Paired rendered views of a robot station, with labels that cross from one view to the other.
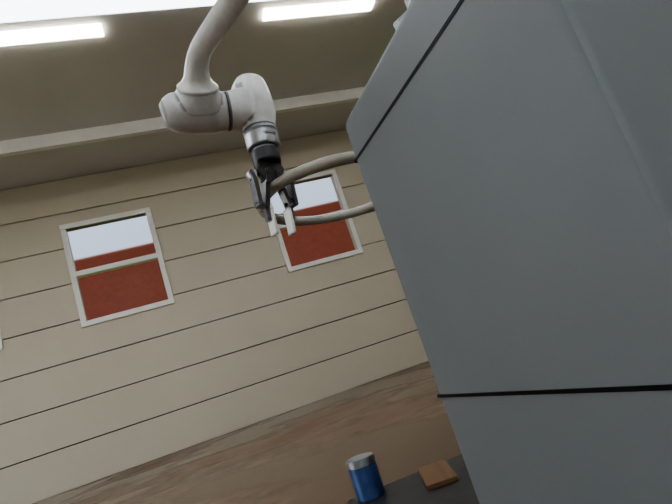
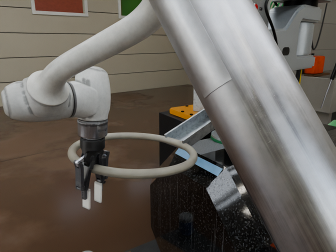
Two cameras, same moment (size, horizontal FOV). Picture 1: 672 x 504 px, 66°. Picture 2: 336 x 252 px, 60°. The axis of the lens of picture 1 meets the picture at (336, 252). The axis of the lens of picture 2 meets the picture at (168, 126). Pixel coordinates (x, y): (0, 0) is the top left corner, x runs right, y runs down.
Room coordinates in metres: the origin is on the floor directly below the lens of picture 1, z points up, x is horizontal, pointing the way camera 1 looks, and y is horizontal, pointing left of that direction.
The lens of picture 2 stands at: (0.38, 0.15, 1.34)
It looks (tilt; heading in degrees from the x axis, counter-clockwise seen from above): 16 degrees down; 341
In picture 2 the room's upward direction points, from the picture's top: straight up
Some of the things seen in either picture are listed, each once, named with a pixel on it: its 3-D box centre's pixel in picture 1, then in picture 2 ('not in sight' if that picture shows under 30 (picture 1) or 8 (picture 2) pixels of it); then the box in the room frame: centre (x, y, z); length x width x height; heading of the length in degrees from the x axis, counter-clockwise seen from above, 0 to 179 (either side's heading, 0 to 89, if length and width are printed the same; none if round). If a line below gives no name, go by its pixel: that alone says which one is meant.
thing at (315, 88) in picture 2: not in sight; (328, 102); (3.78, -3.61, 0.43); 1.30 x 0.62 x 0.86; 109
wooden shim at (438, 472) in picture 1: (436, 473); not in sight; (1.83, -0.08, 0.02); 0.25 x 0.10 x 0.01; 1
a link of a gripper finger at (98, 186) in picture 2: (289, 221); (98, 192); (1.28, 0.09, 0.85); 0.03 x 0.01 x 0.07; 40
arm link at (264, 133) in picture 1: (262, 140); (92, 127); (1.27, 0.09, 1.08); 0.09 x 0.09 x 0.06
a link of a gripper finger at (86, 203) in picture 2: (272, 222); (86, 198); (1.25, 0.13, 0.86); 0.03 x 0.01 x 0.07; 40
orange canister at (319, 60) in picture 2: not in sight; (316, 64); (3.93, -3.43, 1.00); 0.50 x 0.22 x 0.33; 109
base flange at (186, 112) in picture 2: not in sight; (207, 111); (2.53, -0.93, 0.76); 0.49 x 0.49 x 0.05; 14
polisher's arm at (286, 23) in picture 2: not in sight; (277, 46); (1.84, -1.02, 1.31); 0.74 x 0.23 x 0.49; 115
